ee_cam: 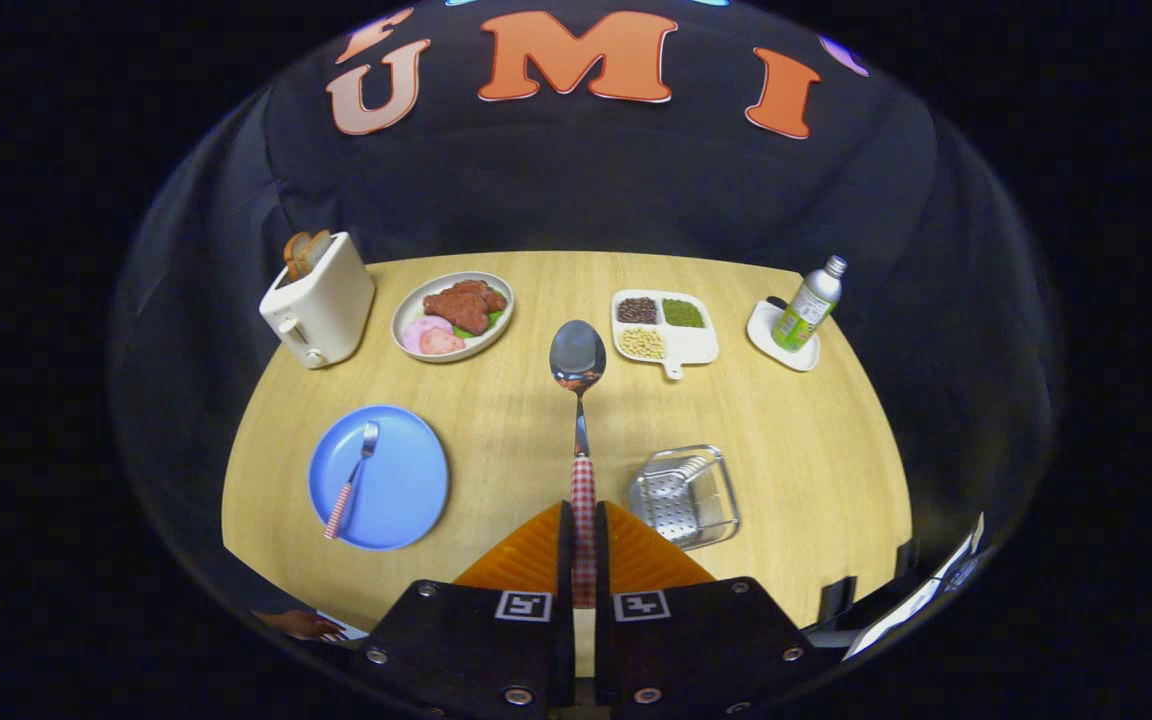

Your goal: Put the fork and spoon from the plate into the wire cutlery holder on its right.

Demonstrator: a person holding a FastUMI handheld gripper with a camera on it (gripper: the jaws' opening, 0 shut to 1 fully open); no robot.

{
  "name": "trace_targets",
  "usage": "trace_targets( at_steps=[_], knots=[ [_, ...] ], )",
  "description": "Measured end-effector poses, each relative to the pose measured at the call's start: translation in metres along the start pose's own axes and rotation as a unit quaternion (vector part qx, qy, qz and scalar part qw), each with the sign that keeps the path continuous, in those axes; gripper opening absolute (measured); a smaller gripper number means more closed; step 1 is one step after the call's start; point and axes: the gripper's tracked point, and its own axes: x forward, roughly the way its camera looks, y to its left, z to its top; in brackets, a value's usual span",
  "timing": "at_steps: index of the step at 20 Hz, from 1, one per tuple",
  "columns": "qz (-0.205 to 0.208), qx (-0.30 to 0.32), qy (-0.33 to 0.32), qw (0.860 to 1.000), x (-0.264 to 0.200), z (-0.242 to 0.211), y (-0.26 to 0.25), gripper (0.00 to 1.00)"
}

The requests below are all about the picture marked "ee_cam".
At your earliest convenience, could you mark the spoon with red checked handle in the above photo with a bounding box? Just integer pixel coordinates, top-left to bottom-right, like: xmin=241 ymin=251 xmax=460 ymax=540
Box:
xmin=549 ymin=319 xmax=608 ymax=609

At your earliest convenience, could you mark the blue plate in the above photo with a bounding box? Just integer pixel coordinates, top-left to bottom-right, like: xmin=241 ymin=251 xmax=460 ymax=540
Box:
xmin=308 ymin=404 xmax=450 ymax=551

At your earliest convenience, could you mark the metal cutlery basket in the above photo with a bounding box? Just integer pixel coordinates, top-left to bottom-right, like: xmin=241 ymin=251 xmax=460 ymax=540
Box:
xmin=626 ymin=444 xmax=741 ymax=552

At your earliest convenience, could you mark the pale pink ham slice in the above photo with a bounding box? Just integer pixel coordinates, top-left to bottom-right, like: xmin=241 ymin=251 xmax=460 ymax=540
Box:
xmin=401 ymin=315 xmax=453 ymax=353

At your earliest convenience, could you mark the white toaster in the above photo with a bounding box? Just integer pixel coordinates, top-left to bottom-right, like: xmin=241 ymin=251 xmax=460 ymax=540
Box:
xmin=259 ymin=232 xmax=377 ymax=370

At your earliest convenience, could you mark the brown steak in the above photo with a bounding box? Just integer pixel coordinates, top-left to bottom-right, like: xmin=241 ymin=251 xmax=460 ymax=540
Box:
xmin=423 ymin=280 xmax=509 ymax=336

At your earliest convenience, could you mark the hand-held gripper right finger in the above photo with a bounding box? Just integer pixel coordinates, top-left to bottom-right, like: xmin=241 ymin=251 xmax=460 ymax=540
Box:
xmin=595 ymin=499 xmax=823 ymax=714

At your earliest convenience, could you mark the fork with red checked handle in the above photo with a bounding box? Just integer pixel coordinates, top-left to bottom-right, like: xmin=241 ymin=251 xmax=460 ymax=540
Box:
xmin=324 ymin=421 xmax=380 ymax=541

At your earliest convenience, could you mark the white divided tray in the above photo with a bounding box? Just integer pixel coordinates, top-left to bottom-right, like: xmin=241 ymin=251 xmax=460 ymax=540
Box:
xmin=611 ymin=289 xmax=720 ymax=381

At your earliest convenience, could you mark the white square coaster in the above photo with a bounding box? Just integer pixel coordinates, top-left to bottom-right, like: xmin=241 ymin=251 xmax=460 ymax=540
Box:
xmin=746 ymin=298 xmax=821 ymax=373

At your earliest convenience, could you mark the white round plate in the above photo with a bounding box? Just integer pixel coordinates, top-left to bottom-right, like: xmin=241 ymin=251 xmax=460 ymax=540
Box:
xmin=391 ymin=271 xmax=515 ymax=362

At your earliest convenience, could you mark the green lettuce leaf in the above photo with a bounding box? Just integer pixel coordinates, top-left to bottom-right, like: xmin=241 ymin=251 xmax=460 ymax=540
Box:
xmin=451 ymin=308 xmax=508 ymax=340

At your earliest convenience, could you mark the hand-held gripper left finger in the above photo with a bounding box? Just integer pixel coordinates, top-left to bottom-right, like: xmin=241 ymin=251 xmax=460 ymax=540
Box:
xmin=356 ymin=500 xmax=578 ymax=714

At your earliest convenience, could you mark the silver bottle with green label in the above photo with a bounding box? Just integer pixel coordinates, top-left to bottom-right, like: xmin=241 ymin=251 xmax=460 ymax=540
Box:
xmin=772 ymin=255 xmax=848 ymax=353

